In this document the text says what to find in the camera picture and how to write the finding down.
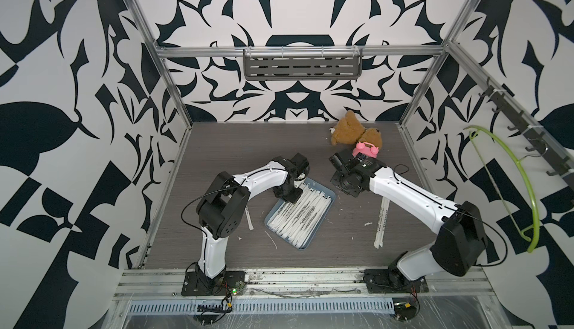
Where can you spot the green clothes hanger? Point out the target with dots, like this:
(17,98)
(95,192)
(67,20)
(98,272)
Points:
(510,195)

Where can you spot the small white paper scrap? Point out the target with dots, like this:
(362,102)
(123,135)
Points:
(271,239)

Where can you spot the pile wrapped straw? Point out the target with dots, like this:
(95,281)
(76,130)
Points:
(249,219)
(382,223)

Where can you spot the right pile wrapped straw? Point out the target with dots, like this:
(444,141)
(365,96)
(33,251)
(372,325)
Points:
(382,223)

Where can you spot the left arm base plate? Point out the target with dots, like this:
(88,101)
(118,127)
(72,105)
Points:
(198,284)

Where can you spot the white cable duct strip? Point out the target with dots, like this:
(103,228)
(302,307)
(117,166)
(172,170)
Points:
(380,305)

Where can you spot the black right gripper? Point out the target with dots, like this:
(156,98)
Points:
(334,182)

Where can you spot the grey wall shelf rack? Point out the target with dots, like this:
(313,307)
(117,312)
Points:
(302,63)

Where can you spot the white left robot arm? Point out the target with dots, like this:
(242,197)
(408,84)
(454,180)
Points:
(221,209)

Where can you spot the left pile wrapped straw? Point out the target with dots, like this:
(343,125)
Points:
(249,219)

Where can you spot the black wall hook rail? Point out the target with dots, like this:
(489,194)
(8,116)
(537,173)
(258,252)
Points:
(542,143)

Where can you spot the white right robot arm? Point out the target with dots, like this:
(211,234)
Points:
(460,235)

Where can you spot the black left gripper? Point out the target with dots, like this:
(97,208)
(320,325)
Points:
(295,197)

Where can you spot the blue storage tray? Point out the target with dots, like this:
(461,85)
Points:
(297,223)

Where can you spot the brown teddy bear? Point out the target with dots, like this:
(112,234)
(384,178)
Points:
(349,131)

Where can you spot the pink alarm clock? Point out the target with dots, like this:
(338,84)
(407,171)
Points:
(365,148)

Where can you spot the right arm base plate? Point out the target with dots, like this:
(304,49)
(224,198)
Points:
(392,282)

